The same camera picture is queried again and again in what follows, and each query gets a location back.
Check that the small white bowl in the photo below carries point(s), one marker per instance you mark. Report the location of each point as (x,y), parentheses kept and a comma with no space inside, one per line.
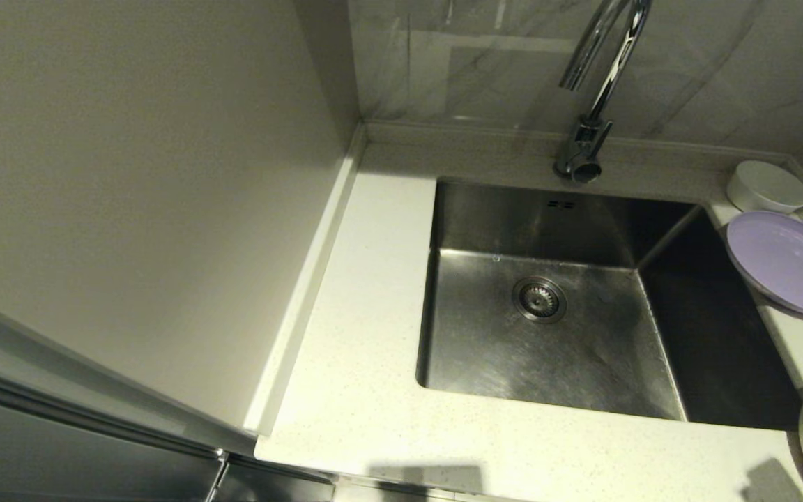
(767,185)

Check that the purple plate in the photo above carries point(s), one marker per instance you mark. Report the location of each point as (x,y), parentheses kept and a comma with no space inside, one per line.
(788,261)

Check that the stainless steel sink basin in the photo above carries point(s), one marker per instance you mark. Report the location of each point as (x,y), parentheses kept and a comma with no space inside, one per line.
(513,362)

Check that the round metal drain strainer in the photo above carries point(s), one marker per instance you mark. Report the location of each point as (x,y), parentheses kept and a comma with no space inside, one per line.
(539,299)

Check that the chrome gooseneck faucet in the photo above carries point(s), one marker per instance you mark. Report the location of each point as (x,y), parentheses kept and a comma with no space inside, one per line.
(586,139)

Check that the grey glossy cabinet door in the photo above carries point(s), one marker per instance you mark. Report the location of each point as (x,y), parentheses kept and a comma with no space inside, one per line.
(60,453)

